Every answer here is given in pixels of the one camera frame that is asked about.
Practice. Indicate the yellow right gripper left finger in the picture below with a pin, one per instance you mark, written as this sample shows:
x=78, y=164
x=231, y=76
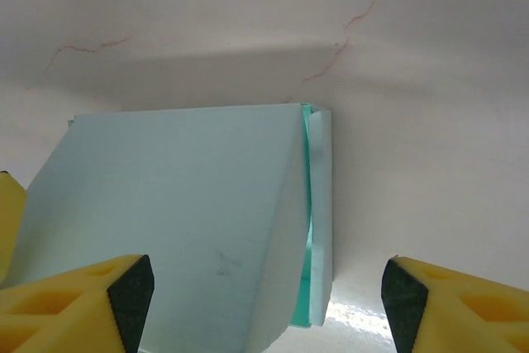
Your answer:
x=62, y=311

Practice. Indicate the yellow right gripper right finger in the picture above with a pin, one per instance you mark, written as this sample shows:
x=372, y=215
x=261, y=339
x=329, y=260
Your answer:
x=463, y=316

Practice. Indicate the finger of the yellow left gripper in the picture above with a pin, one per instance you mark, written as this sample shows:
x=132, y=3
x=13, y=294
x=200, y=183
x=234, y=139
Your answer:
x=10, y=225

